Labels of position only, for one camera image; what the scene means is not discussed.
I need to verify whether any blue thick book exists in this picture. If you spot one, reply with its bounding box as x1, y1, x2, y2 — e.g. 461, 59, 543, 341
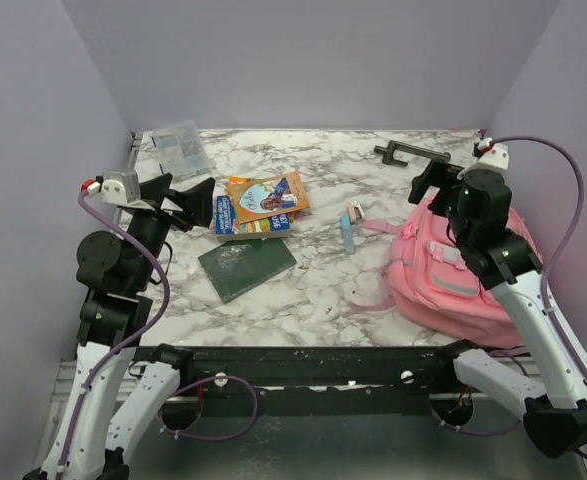
215, 195, 292, 242

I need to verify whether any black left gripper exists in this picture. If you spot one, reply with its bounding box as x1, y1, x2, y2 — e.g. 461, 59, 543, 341
127, 172, 216, 288

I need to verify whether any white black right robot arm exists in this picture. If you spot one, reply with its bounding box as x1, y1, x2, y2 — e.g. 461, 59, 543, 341
409, 160, 587, 458

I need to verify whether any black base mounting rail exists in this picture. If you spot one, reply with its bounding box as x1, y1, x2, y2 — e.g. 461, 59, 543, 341
132, 344, 479, 416

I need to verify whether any dark green notebook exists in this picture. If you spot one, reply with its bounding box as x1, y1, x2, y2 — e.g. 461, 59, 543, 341
198, 238, 296, 304

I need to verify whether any pink white small stapler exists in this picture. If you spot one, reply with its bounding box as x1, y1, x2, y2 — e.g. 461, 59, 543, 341
348, 200, 365, 224

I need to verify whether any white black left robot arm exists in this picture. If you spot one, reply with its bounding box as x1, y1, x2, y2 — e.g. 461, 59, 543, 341
26, 171, 215, 479

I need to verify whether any pink student backpack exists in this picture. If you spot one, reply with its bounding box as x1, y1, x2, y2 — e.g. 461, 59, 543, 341
353, 198, 523, 349

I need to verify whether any black metal clamp tool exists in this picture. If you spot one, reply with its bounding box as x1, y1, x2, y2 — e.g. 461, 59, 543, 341
374, 140, 437, 167

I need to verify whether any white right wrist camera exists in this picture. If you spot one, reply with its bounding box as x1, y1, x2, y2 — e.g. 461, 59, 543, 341
472, 137, 510, 174

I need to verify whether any clear plastic organizer box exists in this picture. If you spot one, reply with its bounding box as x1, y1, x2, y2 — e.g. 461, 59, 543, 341
152, 120, 211, 181

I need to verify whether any orange children's book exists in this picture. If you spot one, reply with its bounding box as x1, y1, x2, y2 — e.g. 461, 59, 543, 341
228, 171, 310, 224

